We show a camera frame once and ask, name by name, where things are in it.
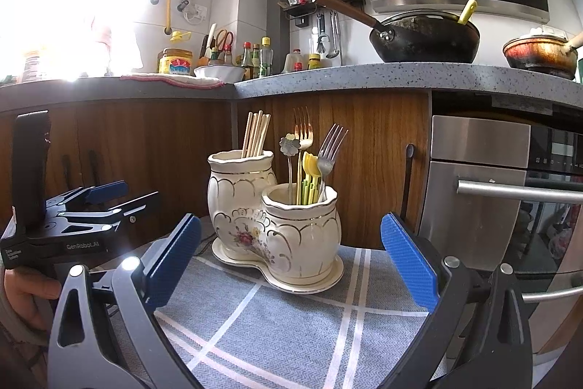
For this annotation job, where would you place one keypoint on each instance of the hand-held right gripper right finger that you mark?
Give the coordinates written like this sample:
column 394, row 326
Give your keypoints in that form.
column 410, row 266

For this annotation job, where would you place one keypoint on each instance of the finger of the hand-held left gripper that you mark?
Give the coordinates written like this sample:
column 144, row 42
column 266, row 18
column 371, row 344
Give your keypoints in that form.
column 136, row 206
column 107, row 191

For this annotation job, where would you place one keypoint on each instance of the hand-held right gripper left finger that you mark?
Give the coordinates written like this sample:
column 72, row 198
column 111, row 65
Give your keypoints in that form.
column 175, row 261

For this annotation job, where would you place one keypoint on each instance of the floral ceramic utensil holder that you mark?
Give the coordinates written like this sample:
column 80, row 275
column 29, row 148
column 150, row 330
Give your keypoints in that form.
column 296, row 243

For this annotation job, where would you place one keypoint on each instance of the bamboo chopstick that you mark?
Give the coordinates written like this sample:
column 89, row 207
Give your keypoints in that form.
column 260, row 136
column 256, row 134
column 252, row 136
column 247, row 134
column 264, row 134

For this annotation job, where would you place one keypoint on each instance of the person's left hand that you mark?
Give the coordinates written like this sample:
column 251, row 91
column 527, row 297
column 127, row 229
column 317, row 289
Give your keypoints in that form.
column 27, row 298

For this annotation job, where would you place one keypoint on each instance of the wooden kitchen cabinet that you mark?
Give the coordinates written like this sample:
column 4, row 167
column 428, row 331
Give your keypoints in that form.
column 159, row 134

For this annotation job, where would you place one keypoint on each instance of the white pink dish towel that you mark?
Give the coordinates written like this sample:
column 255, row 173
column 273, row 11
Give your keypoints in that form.
column 173, row 80

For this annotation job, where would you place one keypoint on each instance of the grey plaid table cloth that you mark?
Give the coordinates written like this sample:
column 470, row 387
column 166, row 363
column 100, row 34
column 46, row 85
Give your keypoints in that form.
column 282, row 334

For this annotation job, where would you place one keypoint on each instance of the stainless steel oven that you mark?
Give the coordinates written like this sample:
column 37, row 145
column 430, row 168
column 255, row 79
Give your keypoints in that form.
column 473, row 143

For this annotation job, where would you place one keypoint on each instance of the yellow label jar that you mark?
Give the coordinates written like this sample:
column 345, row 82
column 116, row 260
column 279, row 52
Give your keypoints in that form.
column 175, row 63

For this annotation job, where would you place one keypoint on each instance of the white bowl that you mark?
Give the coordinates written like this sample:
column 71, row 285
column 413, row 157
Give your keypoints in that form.
column 218, row 73

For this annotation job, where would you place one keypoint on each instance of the flower-shaped metal spoon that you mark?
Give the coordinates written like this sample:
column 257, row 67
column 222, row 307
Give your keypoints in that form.
column 289, row 145

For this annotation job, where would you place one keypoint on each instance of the dark sauce bottle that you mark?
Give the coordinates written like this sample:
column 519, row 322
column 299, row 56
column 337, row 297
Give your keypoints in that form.
column 247, row 61

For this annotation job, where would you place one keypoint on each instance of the grey speckled countertop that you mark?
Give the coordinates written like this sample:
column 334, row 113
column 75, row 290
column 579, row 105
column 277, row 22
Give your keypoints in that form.
column 364, row 77

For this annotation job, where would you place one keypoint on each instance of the yellow cap green bottle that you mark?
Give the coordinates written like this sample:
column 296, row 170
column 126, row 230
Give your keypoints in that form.
column 266, row 58

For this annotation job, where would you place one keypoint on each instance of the white jar red lid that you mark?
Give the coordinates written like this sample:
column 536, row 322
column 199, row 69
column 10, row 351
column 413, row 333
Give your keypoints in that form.
column 295, row 63

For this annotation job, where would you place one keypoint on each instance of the black wok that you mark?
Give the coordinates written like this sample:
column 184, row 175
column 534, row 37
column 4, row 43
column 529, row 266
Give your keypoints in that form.
column 423, row 42

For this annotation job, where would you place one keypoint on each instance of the hanging metal kitchen tool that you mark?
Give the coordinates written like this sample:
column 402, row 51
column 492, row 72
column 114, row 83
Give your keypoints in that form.
column 335, row 33
column 322, row 40

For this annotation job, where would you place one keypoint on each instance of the rusty cooking pot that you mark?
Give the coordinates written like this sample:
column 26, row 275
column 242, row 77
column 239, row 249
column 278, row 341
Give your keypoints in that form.
column 537, row 54

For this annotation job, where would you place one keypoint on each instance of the yellow spatula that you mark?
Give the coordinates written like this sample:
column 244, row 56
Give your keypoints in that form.
column 467, row 11

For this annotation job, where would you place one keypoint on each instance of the white wall socket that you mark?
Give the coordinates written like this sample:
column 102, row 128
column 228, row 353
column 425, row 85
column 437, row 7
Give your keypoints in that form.
column 196, row 13

